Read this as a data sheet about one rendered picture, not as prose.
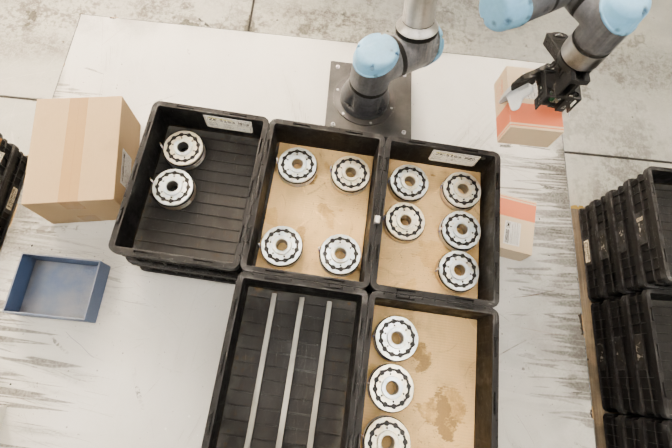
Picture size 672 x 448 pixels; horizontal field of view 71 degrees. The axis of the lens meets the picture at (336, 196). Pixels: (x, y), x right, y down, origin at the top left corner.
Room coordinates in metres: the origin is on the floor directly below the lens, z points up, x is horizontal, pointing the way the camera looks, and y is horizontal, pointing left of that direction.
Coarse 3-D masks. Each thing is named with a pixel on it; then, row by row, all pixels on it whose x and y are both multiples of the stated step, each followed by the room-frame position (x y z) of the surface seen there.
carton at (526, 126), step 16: (512, 80) 0.70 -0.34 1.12; (496, 96) 0.69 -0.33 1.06; (528, 96) 0.66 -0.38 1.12; (496, 112) 0.65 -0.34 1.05; (512, 112) 0.61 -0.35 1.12; (528, 112) 0.62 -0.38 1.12; (544, 112) 0.63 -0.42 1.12; (560, 112) 0.64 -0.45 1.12; (496, 128) 0.61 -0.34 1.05; (512, 128) 0.58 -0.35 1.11; (528, 128) 0.58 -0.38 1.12; (544, 128) 0.59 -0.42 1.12; (560, 128) 0.59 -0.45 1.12; (528, 144) 0.58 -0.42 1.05; (544, 144) 0.59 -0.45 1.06
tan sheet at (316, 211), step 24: (288, 144) 0.57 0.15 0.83; (288, 192) 0.44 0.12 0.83; (312, 192) 0.45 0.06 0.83; (336, 192) 0.46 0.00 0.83; (288, 216) 0.37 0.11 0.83; (312, 216) 0.38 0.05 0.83; (336, 216) 0.40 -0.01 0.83; (360, 216) 0.41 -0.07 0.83; (312, 240) 0.32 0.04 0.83; (360, 240) 0.34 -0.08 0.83; (264, 264) 0.24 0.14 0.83; (312, 264) 0.26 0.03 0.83; (360, 264) 0.28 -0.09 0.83
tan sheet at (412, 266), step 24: (432, 168) 0.58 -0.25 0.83; (432, 192) 0.51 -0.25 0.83; (432, 216) 0.45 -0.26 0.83; (384, 240) 0.36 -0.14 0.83; (432, 240) 0.38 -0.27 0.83; (384, 264) 0.29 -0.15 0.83; (408, 264) 0.31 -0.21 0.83; (432, 264) 0.32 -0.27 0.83; (408, 288) 0.25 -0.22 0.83; (432, 288) 0.26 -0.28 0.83
